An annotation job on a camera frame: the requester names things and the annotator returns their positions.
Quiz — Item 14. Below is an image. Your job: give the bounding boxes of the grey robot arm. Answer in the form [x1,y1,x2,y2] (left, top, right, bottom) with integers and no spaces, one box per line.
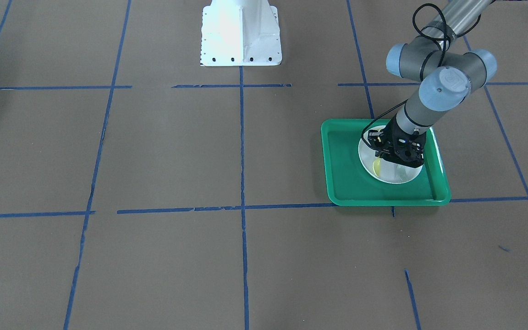
[361,0,497,168]

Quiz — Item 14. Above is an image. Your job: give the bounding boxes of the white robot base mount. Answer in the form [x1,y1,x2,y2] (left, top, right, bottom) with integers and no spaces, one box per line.
[200,0,283,67]

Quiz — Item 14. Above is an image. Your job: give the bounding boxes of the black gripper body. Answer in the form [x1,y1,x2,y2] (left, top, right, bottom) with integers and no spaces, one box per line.
[368,123,427,167]

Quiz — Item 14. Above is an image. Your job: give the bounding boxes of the white round plate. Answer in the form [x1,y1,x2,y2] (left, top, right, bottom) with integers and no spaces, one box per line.
[358,125,425,184]

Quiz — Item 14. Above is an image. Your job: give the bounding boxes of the green plastic tray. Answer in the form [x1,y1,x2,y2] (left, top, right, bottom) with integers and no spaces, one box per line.
[321,119,452,206]

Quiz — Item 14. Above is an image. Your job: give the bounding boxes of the pale green plastic fork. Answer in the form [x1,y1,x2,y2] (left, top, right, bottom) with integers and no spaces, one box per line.
[395,165,408,183]

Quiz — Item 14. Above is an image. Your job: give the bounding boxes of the yellow plastic spoon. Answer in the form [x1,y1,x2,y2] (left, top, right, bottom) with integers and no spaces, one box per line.
[372,158,382,178]

